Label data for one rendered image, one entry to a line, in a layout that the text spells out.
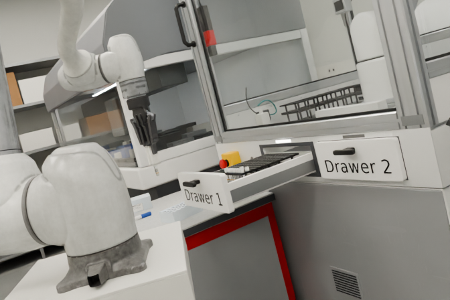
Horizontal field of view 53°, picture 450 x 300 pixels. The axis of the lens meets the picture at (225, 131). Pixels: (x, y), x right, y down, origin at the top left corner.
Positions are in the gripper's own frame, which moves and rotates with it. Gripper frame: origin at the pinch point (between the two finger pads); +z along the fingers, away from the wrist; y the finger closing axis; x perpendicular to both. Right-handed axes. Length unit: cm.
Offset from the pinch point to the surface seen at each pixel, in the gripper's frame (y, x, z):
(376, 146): 71, 20, 9
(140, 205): -31.5, 8.3, 21.5
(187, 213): 5.5, 3.7, 22.5
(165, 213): 1.3, -1.9, 20.5
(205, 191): 28.2, -3.8, 12.1
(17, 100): -343, 80, -60
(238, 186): 38.8, -0.4, 12.0
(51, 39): -372, 145, -124
